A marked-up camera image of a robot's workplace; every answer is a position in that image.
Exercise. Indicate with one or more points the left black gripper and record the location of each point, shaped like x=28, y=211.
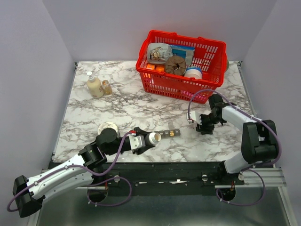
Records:
x=139, y=151

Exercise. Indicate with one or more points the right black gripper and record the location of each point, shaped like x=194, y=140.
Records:
x=202, y=128

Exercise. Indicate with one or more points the white pill bottle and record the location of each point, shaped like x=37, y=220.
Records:
x=152, y=138

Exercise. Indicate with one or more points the grey weekly pill organizer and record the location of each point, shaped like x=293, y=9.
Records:
x=171, y=132

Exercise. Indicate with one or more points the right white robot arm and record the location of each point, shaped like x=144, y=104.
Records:
x=259, y=137

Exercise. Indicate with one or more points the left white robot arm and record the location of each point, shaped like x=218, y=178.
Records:
x=94, y=161

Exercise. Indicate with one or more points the white blue tub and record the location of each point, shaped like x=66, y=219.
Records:
x=193, y=72

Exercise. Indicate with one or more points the small amber bottle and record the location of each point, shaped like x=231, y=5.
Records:
x=106, y=87

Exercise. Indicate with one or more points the brown round paper package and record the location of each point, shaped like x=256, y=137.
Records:
x=175, y=65

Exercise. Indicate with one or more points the red plastic shopping basket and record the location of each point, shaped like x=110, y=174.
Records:
x=210, y=56

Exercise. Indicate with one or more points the yellow liquid bottle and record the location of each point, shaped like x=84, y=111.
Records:
x=94, y=85

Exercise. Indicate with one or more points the orange fruit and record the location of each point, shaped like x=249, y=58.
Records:
x=160, y=68

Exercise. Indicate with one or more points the orange small box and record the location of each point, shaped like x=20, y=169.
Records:
x=150, y=67

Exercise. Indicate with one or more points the blue packet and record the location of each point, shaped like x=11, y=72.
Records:
x=185, y=52

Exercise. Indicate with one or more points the silver snack pouch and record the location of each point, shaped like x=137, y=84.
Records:
x=158, y=53

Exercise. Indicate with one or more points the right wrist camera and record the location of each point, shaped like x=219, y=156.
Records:
x=193, y=117

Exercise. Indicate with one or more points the black table front rail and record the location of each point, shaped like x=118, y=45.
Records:
x=159, y=179

